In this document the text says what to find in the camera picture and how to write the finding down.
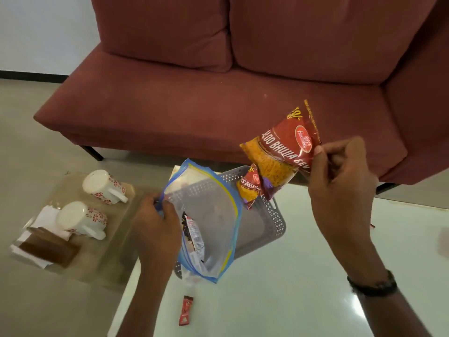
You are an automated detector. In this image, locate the person's left hand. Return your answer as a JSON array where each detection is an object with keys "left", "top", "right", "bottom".
[{"left": 133, "top": 193, "right": 182, "bottom": 268}]

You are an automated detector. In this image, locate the clear zip bag blue edge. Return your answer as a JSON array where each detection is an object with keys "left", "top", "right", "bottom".
[{"left": 154, "top": 158, "right": 243, "bottom": 284}]

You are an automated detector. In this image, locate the white black packet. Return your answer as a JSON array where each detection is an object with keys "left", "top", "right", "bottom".
[{"left": 181, "top": 212, "right": 206, "bottom": 264}]

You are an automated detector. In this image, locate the black wristband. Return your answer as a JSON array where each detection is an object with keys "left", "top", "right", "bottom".
[{"left": 347, "top": 270, "right": 398, "bottom": 297}]

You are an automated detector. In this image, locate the small red yellow snack packet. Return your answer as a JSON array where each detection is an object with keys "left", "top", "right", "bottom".
[{"left": 236, "top": 164, "right": 264, "bottom": 210}]

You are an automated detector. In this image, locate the person's right hand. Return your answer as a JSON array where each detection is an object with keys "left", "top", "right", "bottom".
[{"left": 308, "top": 136, "right": 387, "bottom": 278}]

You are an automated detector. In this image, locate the black sofa leg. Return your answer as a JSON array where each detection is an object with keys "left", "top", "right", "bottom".
[
  {"left": 375, "top": 182, "right": 399, "bottom": 195},
  {"left": 80, "top": 145, "right": 105, "bottom": 162}
]

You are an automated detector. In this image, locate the small red sofa back cushion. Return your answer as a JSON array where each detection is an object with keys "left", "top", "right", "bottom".
[{"left": 91, "top": 0, "right": 233, "bottom": 73}]

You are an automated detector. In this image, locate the large red yellow snack packet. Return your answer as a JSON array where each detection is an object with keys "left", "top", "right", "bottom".
[{"left": 240, "top": 99, "right": 322, "bottom": 188}]

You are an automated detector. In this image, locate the white cup with red flowers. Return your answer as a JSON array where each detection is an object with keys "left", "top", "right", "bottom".
[
  {"left": 82, "top": 170, "right": 129, "bottom": 205},
  {"left": 56, "top": 201, "right": 108, "bottom": 241}
]

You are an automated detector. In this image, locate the large red sofa back cushion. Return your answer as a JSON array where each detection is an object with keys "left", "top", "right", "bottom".
[{"left": 229, "top": 0, "right": 439, "bottom": 85}]

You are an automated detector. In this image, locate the grey perforated plastic basket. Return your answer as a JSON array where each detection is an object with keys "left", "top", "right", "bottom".
[{"left": 174, "top": 166, "right": 287, "bottom": 280}]

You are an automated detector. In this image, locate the person's left forearm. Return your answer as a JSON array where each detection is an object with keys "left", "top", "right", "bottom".
[{"left": 116, "top": 258, "right": 177, "bottom": 337}]

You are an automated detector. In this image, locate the red fabric sofa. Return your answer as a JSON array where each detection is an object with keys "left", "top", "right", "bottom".
[{"left": 33, "top": 0, "right": 449, "bottom": 186}]

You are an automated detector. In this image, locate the person's right forearm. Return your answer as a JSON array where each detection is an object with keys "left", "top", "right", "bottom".
[{"left": 349, "top": 274, "right": 433, "bottom": 337}]

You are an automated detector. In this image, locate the small red sachet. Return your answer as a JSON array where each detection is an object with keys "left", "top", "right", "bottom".
[{"left": 178, "top": 296, "right": 194, "bottom": 326}]

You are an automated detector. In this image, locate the brown napkin holder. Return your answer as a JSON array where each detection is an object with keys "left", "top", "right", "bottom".
[{"left": 18, "top": 227, "right": 80, "bottom": 268}]

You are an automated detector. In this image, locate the clear glass tray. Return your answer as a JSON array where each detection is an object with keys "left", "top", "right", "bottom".
[{"left": 11, "top": 172, "right": 144, "bottom": 283}]

